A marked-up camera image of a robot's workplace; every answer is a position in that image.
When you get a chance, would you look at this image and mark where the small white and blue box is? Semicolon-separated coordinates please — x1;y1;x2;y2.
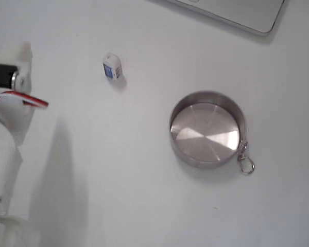
102;52;123;81

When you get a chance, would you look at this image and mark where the round metal bowl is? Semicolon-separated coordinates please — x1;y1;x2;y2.
169;90;247;171

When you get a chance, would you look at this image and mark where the metal snap hook clip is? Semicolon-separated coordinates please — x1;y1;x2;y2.
237;138;256;177

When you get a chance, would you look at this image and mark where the silver laptop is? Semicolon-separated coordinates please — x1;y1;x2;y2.
144;0;290;36

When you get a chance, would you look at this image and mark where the red and white servo cable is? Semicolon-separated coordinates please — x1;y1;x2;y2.
0;91;49;110

